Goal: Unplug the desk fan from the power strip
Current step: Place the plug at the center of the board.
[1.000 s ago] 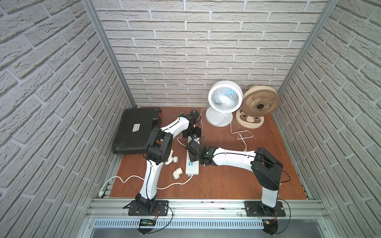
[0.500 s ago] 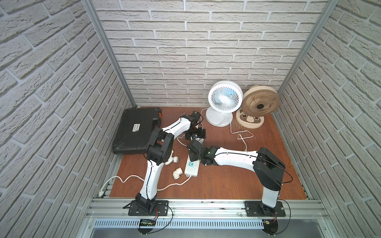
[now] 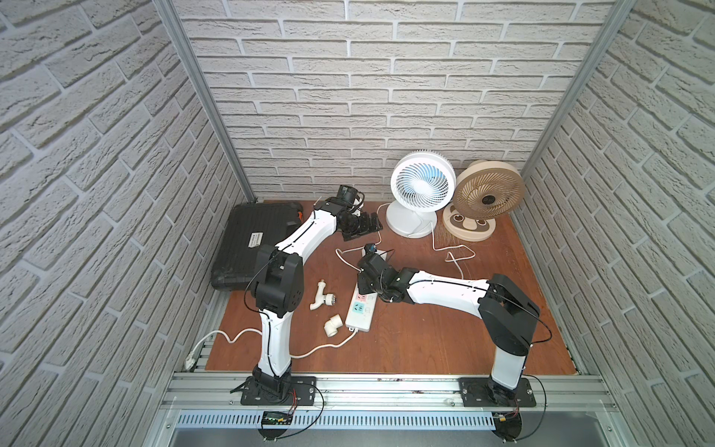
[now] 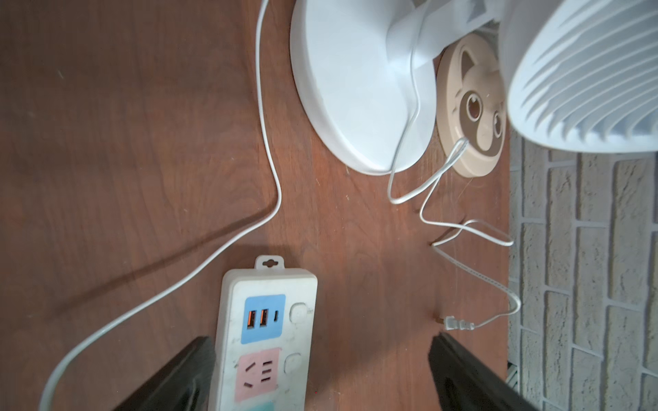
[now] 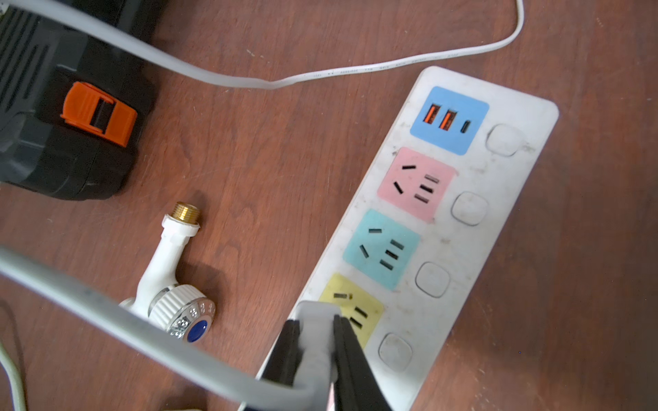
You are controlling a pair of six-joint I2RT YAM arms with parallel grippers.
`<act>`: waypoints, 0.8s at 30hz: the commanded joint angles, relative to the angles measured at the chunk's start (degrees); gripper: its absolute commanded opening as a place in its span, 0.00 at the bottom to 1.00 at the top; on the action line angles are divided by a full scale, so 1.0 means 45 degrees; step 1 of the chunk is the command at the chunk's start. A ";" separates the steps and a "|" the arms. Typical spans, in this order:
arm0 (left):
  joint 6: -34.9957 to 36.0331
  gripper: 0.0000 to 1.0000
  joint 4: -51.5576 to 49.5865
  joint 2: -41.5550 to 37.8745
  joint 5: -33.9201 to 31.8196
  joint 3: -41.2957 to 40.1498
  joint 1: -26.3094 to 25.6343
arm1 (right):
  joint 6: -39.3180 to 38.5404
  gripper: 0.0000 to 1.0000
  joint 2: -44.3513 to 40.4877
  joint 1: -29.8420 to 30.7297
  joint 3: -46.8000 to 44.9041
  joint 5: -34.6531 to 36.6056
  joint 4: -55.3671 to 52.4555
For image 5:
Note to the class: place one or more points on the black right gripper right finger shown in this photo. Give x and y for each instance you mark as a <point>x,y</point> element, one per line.
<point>356,387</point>

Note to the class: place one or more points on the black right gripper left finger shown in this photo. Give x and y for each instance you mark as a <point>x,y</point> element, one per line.
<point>282,362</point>

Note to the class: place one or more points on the white multicolour power strip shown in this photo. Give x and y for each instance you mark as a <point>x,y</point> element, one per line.
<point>420,227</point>

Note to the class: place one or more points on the white plastic faucet tap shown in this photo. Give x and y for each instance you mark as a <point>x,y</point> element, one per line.
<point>180,310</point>

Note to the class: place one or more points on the black plastic tool case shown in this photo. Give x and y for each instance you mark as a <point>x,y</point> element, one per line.
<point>72,109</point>

